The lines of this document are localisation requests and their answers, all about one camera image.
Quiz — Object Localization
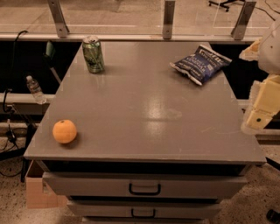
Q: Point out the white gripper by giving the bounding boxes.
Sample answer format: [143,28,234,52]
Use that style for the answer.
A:
[239,18,280,135]

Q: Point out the orange fruit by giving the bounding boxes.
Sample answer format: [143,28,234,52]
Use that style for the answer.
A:
[52,120,77,144]

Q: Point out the green soda can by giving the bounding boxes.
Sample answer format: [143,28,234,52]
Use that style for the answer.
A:
[82,36,104,74]

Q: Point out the blue chip bag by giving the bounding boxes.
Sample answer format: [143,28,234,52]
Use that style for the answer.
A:
[170,45,231,86]

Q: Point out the black office chair base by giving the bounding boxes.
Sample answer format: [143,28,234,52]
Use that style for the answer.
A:
[208,0,245,12]

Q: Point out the grey drawer cabinet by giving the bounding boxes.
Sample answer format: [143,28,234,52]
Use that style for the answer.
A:
[25,42,265,224]

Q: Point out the clear plastic water bottle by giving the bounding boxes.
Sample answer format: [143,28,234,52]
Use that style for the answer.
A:
[26,75,46,105]

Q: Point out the cardboard box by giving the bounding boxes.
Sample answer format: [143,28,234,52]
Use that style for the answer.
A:
[25,161,67,209]

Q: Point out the right metal bracket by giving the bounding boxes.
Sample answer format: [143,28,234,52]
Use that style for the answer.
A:
[231,0,256,40]

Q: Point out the metal bracket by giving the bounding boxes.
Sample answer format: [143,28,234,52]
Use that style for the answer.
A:
[231,0,256,40]
[47,0,69,38]
[162,0,176,39]

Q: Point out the middle metal bracket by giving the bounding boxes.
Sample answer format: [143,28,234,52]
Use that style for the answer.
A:
[162,0,176,39]

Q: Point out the top drawer black handle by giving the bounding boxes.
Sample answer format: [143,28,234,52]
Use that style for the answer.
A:
[129,183,161,196]

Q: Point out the drawer black handle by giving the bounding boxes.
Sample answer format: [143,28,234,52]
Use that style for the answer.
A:
[130,208,156,219]
[129,183,161,196]

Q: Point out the green handled tool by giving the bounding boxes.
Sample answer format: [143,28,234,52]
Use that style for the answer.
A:
[43,41,61,84]

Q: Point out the left metal bracket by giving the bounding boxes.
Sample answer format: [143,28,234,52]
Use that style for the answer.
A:
[47,0,69,38]

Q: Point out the black cable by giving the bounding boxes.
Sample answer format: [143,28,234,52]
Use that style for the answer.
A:
[0,30,33,179]

